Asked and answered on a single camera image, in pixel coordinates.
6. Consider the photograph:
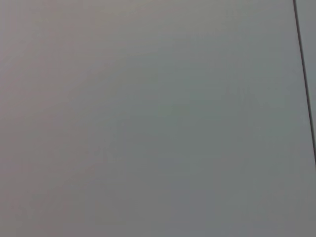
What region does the dark wall panel seam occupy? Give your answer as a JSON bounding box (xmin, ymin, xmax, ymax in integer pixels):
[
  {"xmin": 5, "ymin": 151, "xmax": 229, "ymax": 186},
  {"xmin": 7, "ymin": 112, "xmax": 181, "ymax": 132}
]
[{"xmin": 293, "ymin": 0, "xmax": 316, "ymax": 166}]

